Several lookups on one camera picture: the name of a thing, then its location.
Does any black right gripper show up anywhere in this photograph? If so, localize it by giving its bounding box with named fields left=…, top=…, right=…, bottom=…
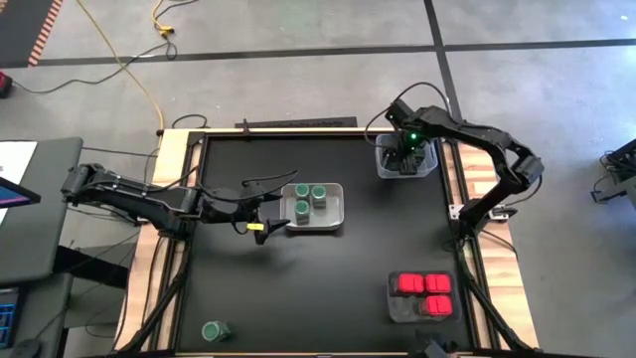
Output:
left=395, top=124, right=432, bottom=176

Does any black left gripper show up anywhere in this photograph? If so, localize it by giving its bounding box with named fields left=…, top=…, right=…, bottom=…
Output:
left=226, top=179, right=291, bottom=246

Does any red-lidded smoked paprika tin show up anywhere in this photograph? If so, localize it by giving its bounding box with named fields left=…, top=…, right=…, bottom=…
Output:
left=396, top=271, right=426, bottom=295
left=424, top=294, right=455, bottom=318
left=424, top=271, right=453, bottom=295

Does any clear plastic bin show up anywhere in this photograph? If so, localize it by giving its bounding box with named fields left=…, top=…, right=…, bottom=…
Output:
left=375, top=131, right=439, bottom=180

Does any white plastic bin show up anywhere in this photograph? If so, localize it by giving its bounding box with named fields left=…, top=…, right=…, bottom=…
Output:
left=278, top=181, right=346, bottom=233

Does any dark grey plastic bin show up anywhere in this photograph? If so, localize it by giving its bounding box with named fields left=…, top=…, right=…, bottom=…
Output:
left=386, top=269, right=464, bottom=324

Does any dark blurred object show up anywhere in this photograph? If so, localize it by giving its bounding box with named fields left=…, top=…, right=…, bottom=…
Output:
left=409, top=336, right=456, bottom=358

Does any grey side desk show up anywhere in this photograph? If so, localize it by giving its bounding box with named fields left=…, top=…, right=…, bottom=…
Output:
left=0, top=137, right=84, bottom=287

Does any tablet with lit screen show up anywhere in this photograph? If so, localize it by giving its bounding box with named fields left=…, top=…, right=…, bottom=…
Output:
left=0, top=176, right=43, bottom=210

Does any white paper sheet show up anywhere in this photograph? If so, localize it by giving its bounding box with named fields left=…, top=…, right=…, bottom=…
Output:
left=0, top=140, right=39, bottom=225

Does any backlit keyboard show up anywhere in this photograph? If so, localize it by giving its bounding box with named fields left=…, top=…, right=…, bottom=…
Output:
left=0, top=285, right=21, bottom=349

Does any black mat orange-striped edge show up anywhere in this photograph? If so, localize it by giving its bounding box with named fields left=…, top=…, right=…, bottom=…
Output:
left=0, top=0, right=65, bottom=69

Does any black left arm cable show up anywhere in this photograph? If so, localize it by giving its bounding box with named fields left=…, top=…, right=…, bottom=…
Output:
left=196, top=168, right=300, bottom=204

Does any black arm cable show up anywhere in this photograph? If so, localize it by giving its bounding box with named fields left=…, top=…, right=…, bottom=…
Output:
left=196, top=168, right=300, bottom=204
left=364, top=81, right=452, bottom=149

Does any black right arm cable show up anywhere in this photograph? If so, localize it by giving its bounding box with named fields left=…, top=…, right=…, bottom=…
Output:
left=364, top=81, right=452, bottom=149

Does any wooden table frame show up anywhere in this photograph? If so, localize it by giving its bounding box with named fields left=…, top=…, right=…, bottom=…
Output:
left=112, top=126, right=542, bottom=357

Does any silver mounting bracket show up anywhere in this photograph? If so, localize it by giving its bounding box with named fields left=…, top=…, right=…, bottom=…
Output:
left=448, top=203, right=518, bottom=221

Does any black looped floor cable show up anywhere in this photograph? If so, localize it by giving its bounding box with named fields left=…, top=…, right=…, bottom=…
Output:
left=171, top=113, right=210, bottom=130

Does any black frame strut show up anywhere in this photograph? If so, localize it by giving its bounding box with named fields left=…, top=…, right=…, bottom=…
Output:
left=118, top=238, right=193, bottom=355
left=461, top=238, right=537, bottom=355

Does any yellow cable with plug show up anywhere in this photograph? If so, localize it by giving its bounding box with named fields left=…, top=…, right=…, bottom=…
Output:
left=151, top=0, right=200, bottom=37

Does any black equipment with cables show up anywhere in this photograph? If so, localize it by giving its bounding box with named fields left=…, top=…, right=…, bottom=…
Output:
left=590, top=138, right=636, bottom=205

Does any long yellow floor cable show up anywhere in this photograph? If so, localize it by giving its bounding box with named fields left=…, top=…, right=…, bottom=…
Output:
left=74, top=0, right=166, bottom=131

